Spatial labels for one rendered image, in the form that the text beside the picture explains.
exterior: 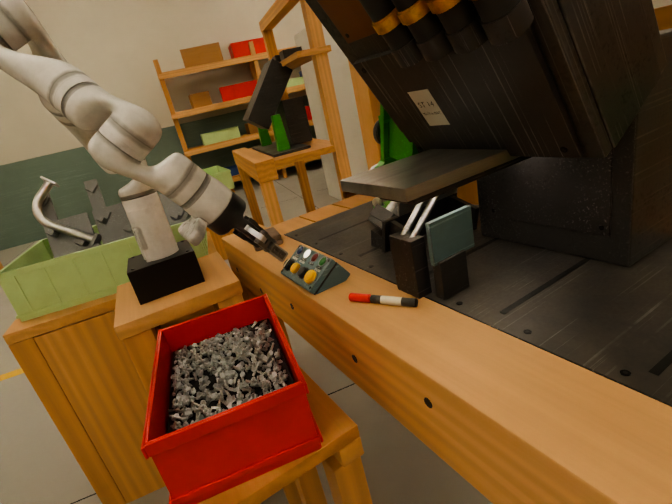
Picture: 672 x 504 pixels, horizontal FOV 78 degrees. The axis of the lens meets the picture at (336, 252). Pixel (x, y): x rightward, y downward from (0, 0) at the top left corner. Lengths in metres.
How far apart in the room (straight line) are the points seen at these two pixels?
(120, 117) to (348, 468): 0.62
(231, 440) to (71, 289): 1.09
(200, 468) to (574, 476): 0.43
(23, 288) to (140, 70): 6.49
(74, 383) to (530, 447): 1.45
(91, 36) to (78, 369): 6.78
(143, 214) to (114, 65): 6.80
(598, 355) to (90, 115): 0.77
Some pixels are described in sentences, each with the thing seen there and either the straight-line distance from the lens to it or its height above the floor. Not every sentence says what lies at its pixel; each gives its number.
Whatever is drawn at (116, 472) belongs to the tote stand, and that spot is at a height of 0.15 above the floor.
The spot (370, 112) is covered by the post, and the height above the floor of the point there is 1.16.
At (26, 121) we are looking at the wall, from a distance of 8.14.
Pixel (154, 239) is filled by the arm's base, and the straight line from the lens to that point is 1.20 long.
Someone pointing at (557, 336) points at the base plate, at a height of 0.90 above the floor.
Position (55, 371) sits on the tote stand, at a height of 0.62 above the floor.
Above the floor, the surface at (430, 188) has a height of 1.12.
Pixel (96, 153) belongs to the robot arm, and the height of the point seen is 1.25.
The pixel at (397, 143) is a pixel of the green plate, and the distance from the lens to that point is 0.84.
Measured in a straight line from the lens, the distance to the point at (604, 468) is 0.49.
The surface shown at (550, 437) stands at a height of 0.90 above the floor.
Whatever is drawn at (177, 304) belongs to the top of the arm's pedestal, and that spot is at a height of 0.85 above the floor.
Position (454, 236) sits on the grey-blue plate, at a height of 1.00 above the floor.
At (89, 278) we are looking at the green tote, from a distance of 1.58.
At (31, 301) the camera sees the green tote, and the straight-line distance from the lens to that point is 1.65.
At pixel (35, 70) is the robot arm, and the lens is 0.79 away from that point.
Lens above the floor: 1.27
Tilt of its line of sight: 21 degrees down
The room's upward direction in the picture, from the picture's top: 13 degrees counter-clockwise
